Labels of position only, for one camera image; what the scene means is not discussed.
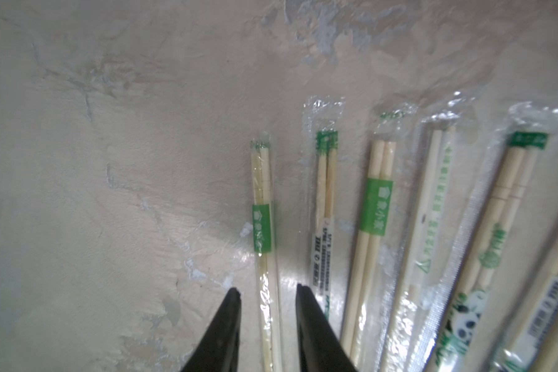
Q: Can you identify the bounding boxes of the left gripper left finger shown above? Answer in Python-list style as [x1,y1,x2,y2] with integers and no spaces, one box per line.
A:
[181,288,242,372]

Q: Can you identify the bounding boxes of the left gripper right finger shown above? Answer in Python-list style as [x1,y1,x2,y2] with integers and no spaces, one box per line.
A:
[295,284,356,372]

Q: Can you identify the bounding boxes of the chopsticks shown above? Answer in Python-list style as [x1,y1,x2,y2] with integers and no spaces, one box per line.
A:
[425,102,558,371]
[381,91,467,371]
[304,96,345,319]
[250,137,284,371]
[489,232,558,371]
[340,102,418,367]

